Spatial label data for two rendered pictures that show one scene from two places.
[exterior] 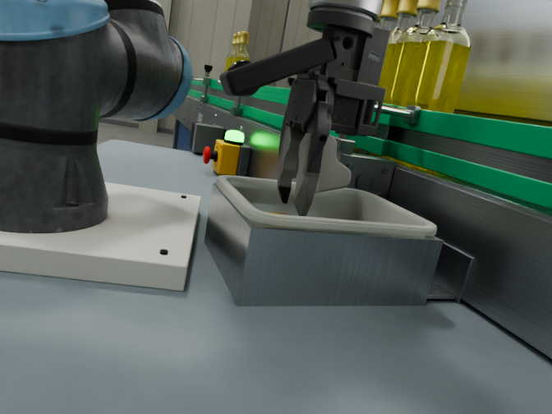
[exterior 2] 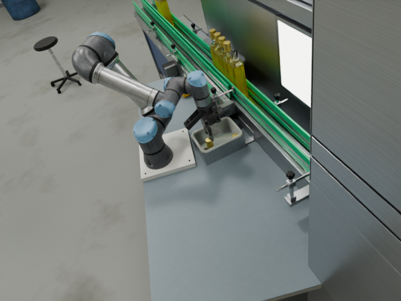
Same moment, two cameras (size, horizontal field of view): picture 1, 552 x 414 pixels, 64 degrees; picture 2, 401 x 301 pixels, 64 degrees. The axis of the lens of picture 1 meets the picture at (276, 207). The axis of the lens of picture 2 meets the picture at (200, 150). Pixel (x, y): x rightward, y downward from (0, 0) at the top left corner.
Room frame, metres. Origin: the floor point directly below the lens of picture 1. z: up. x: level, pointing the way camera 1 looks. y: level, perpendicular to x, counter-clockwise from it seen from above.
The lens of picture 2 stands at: (-0.67, -0.19, 1.90)
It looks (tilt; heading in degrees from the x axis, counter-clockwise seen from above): 44 degrees down; 12
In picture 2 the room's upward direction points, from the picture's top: 18 degrees counter-clockwise
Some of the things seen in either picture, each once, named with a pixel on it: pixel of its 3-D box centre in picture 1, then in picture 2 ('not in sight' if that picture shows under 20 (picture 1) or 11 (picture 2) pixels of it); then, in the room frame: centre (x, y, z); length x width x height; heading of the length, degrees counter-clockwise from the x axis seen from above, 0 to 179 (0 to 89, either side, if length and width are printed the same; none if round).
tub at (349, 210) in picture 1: (315, 234); (217, 139); (0.50, -0.05, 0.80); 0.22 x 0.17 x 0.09; 112
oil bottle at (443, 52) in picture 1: (432, 97); (238, 77); (0.72, -0.21, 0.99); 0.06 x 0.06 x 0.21; 23
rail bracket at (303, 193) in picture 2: not in sight; (296, 189); (0.05, -0.34, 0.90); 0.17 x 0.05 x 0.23; 112
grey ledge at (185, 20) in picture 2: not in sight; (203, 42); (1.46, -0.02, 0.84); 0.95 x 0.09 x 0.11; 22
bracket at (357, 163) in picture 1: (360, 178); (226, 110); (0.65, -0.12, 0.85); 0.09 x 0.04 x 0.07; 112
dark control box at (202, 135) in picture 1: (206, 139); (170, 70); (1.28, 0.23, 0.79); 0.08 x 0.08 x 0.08; 22
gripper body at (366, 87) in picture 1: (336, 78); (207, 112); (0.50, -0.04, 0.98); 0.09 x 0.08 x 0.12; 111
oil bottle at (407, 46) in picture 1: (407, 94); (232, 73); (0.77, -0.18, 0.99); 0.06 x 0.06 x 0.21; 22
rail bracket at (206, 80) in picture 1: (199, 83); (151, 31); (1.61, 0.35, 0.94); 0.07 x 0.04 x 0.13; 112
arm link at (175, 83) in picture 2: not in sight; (176, 88); (0.52, 0.07, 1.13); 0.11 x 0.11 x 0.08; 71
